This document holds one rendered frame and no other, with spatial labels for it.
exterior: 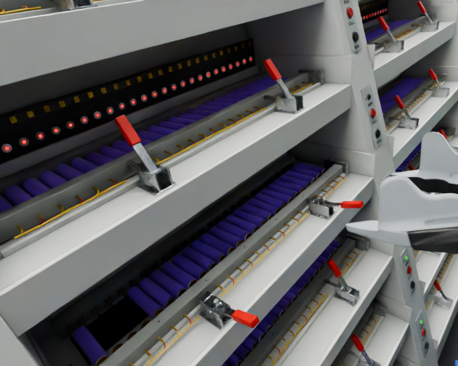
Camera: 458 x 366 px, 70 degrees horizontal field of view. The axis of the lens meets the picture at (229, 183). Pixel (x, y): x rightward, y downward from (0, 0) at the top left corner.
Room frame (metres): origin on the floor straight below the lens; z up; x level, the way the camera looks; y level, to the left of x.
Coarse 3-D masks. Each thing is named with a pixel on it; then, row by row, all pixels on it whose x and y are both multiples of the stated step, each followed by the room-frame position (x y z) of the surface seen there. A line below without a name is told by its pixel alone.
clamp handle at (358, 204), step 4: (324, 200) 0.51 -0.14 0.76; (356, 200) 0.47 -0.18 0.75; (360, 200) 0.47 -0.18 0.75; (324, 204) 0.52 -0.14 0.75; (328, 204) 0.51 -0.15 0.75; (332, 204) 0.50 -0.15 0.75; (336, 204) 0.50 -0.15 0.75; (340, 204) 0.49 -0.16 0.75; (344, 204) 0.48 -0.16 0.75; (348, 204) 0.47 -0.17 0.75; (352, 204) 0.47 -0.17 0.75; (356, 204) 0.46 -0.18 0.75; (360, 204) 0.46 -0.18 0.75
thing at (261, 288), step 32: (320, 160) 0.69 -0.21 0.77; (352, 160) 0.63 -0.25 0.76; (352, 192) 0.57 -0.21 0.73; (320, 224) 0.50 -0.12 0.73; (288, 256) 0.44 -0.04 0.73; (256, 288) 0.39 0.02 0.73; (288, 288) 0.43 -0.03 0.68; (192, 320) 0.37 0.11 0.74; (64, 352) 0.36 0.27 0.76; (192, 352) 0.32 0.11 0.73; (224, 352) 0.34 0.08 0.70
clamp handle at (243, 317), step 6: (216, 306) 0.35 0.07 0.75; (222, 306) 0.35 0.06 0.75; (222, 312) 0.34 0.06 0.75; (228, 312) 0.34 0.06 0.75; (234, 312) 0.33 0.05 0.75; (240, 312) 0.32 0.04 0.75; (246, 312) 0.32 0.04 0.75; (234, 318) 0.32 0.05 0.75; (240, 318) 0.31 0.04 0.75; (246, 318) 0.31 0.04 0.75; (252, 318) 0.30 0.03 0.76; (246, 324) 0.30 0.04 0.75; (252, 324) 0.30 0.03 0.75
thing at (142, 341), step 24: (336, 168) 0.62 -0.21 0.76; (312, 192) 0.55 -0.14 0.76; (288, 216) 0.51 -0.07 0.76; (264, 240) 0.47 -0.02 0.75; (240, 264) 0.43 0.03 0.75; (192, 288) 0.39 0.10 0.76; (216, 288) 0.40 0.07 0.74; (168, 312) 0.36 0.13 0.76; (144, 336) 0.33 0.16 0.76; (120, 360) 0.31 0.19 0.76
